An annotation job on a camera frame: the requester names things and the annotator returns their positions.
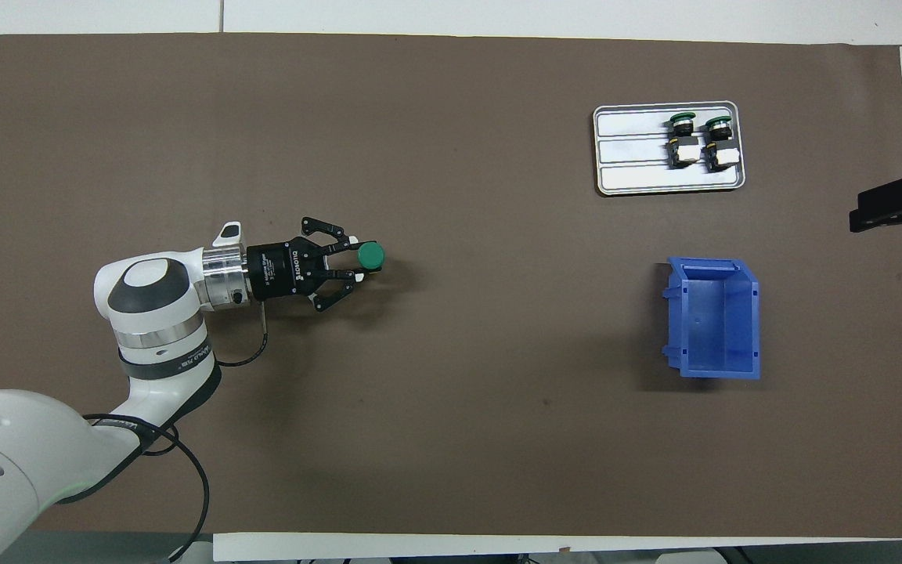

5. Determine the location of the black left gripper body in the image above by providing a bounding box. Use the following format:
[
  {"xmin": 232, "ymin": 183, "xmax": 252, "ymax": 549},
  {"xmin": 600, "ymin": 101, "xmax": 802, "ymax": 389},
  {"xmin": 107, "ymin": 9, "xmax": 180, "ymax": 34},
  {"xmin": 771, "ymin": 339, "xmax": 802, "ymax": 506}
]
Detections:
[{"xmin": 246, "ymin": 235, "xmax": 329, "ymax": 303}]

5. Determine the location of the green push button switch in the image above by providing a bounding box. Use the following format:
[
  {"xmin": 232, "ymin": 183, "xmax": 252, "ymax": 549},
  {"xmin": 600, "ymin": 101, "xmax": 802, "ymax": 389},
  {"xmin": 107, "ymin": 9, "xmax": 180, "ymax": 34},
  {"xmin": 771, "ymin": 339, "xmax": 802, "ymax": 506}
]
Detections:
[
  {"xmin": 700, "ymin": 115, "xmax": 740, "ymax": 172},
  {"xmin": 665, "ymin": 112, "xmax": 701, "ymax": 169},
  {"xmin": 353, "ymin": 240, "xmax": 387, "ymax": 275}
]

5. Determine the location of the brown paper mat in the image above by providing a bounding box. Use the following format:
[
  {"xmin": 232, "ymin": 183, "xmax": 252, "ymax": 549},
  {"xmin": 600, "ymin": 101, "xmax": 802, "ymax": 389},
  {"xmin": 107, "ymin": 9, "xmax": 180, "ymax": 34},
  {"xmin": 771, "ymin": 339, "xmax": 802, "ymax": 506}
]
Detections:
[{"xmin": 0, "ymin": 33, "xmax": 902, "ymax": 540}]

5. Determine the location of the blue plastic bin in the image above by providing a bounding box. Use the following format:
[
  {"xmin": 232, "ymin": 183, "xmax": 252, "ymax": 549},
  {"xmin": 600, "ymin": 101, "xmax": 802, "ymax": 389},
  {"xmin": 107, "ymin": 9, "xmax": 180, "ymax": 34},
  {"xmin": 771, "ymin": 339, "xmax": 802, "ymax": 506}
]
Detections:
[{"xmin": 661, "ymin": 256, "xmax": 763, "ymax": 381}]

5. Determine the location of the grey metal tray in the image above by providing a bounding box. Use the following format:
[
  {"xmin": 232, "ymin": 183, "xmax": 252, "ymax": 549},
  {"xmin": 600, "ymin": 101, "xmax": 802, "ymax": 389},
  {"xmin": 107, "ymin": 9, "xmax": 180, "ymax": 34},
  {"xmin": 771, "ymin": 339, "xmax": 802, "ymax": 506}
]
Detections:
[{"xmin": 593, "ymin": 100, "xmax": 747, "ymax": 197}]

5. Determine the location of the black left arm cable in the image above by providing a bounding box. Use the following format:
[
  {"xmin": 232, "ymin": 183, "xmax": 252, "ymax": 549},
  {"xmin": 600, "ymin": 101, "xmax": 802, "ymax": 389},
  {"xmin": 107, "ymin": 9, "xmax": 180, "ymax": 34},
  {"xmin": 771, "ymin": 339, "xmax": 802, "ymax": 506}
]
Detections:
[{"xmin": 79, "ymin": 302, "xmax": 270, "ymax": 564}]

